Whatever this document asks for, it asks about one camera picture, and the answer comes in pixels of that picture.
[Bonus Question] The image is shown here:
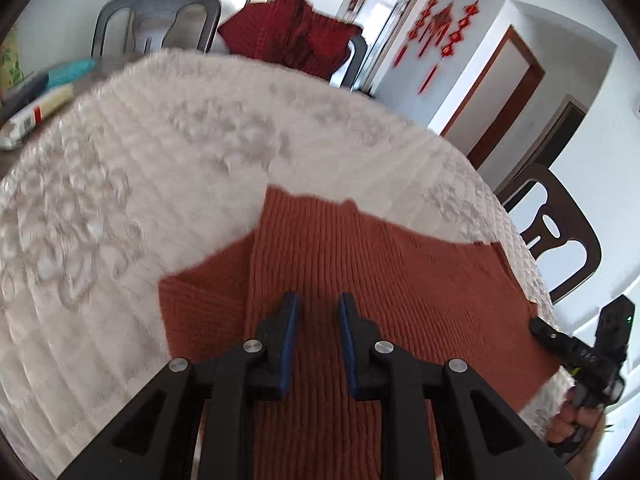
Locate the dark framed doorway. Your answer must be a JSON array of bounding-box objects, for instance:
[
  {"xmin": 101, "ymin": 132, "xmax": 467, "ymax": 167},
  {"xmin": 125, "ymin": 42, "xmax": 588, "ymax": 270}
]
[{"xmin": 495, "ymin": 95, "xmax": 591, "ymax": 196}]

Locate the dark chair under plaid cloth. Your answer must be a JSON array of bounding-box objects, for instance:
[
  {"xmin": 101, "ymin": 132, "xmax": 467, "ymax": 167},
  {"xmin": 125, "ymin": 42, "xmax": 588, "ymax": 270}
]
[{"xmin": 330, "ymin": 35, "xmax": 369, "ymax": 92}]

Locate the red knot wall ornament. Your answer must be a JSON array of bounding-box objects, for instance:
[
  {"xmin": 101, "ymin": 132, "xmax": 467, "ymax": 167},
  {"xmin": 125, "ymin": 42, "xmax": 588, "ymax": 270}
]
[
  {"xmin": 392, "ymin": 0, "xmax": 441, "ymax": 68},
  {"xmin": 431, "ymin": 1, "xmax": 460, "ymax": 38},
  {"xmin": 419, "ymin": 1, "xmax": 482, "ymax": 95}
]

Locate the brown framed doorway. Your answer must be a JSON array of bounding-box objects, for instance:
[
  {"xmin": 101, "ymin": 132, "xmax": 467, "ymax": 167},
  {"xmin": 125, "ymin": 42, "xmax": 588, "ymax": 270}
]
[{"xmin": 440, "ymin": 25, "xmax": 546, "ymax": 171}]

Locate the white box with red label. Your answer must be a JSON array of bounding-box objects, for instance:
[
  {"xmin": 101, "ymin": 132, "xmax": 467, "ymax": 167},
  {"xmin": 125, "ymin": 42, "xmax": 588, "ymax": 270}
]
[{"xmin": 0, "ymin": 84, "xmax": 76, "ymax": 150}]

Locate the green floral bag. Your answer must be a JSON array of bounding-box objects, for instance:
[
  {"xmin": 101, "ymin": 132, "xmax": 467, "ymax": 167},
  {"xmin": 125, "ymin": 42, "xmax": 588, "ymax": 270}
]
[{"xmin": 0, "ymin": 25, "xmax": 26, "ymax": 88}]

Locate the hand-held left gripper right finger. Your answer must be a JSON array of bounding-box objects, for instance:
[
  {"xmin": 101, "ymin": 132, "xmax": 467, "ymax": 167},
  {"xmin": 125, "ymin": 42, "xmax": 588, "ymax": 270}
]
[{"xmin": 337, "ymin": 292, "xmax": 576, "ymax": 480}]

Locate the dark blue box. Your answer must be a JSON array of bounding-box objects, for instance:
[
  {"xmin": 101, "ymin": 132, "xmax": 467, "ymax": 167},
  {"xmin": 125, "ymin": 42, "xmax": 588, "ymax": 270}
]
[{"xmin": 0, "ymin": 72, "xmax": 51, "ymax": 112}]

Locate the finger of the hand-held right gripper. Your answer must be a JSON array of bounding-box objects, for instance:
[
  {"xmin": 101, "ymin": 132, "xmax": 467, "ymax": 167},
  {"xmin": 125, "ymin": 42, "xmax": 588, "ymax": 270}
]
[{"xmin": 530, "ymin": 317, "xmax": 576, "ymax": 361}]

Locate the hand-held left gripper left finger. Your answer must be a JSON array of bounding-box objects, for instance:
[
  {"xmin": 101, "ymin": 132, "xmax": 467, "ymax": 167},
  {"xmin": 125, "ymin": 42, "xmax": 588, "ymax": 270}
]
[{"xmin": 57, "ymin": 292, "xmax": 301, "ymax": 480}]

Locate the red plaid cloth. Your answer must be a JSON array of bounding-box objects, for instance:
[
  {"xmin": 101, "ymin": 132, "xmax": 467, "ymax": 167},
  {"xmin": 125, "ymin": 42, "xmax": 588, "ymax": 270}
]
[{"xmin": 217, "ymin": 0, "xmax": 363, "ymax": 82}]

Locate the dark grey plastic chair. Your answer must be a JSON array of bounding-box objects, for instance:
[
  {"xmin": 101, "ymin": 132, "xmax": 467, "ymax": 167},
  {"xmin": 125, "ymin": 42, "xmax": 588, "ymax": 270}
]
[{"xmin": 91, "ymin": 0, "xmax": 222, "ymax": 58}]

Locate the cream quilted table cover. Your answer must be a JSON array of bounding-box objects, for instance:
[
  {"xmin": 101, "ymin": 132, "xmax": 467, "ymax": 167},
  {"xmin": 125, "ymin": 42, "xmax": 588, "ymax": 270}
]
[{"xmin": 0, "ymin": 50, "xmax": 576, "ymax": 476}]

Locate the person's right hand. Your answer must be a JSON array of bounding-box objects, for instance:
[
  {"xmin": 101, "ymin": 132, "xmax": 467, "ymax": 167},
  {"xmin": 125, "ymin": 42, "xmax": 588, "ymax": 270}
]
[{"xmin": 547, "ymin": 394, "xmax": 602, "ymax": 454}]

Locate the rust orange knit sweater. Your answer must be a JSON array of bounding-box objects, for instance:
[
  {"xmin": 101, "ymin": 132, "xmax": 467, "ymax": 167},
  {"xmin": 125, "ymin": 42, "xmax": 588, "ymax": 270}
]
[{"xmin": 157, "ymin": 185, "xmax": 562, "ymax": 480}]

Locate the dark brown plastic chair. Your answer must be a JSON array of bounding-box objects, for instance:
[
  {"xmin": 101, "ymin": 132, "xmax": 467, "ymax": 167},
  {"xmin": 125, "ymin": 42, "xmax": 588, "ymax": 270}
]
[{"xmin": 495, "ymin": 162, "xmax": 602, "ymax": 306}]

